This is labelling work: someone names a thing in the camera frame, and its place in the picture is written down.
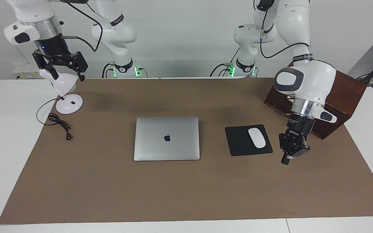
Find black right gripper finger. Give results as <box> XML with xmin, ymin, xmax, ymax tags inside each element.
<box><xmin>67</xmin><ymin>52</ymin><xmax>88</xmax><ymax>81</ymax></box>
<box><xmin>33</xmin><ymin>51</ymin><xmax>59</xmax><ymax>80</ymax></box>

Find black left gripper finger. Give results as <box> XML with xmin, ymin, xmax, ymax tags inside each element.
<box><xmin>293</xmin><ymin>142</ymin><xmax>311</xmax><ymax>157</ymax></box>
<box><xmin>279</xmin><ymin>133</ymin><xmax>293</xmax><ymax>165</ymax></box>

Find grey aluminium laptop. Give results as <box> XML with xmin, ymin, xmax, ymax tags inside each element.
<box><xmin>134</xmin><ymin>117</ymin><xmax>200</xmax><ymax>161</ymax></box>

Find white computer mouse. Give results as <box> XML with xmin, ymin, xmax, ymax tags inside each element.
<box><xmin>248</xmin><ymin>128</ymin><xmax>266</xmax><ymax>149</ymax></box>

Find white desk lamp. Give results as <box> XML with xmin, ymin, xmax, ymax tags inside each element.
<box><xmin>39</xmin><ymin>69</ymin><xmax>84</xmax><ymax>115</ymax></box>

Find black mouse pad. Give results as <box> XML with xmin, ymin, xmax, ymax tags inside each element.
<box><xmin>225</xmin><ymin>124</ymin><xmax>273</xmax><ymax>157</ymax></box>

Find dark brown wooden box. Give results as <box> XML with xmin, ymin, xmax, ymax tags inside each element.
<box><xmin>264</xmin><ymin>61</ymin><xmax>367</xmax><ymax>140</ymax></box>

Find brown table mat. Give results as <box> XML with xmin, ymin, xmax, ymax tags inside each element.
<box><xmin>0</xmin><ymin>78</ymin><xmax>373</xmax><ymax>225</ymax></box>

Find white wall power strip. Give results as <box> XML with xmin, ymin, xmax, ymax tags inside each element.
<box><xmin>13</xmin><ymin>63</ymin><xmax>41</xmax><ymax>80</ymax></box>

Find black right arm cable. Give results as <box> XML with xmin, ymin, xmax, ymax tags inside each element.
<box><xmin>60</xmin><ymin>0</ymin><xmax>104</xmax><ymax>52</ymax></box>

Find black lamp power cable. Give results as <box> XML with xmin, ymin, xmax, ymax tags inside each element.
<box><xmin>36</xmin><ymin>98</ymin><xmax>73</xmax><ymax>141</ymax></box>

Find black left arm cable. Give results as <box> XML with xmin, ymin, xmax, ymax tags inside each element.
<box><xmin>259</xmin><ymin>0</ymin><xmax>311</xmax><ymax>59</ymax></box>

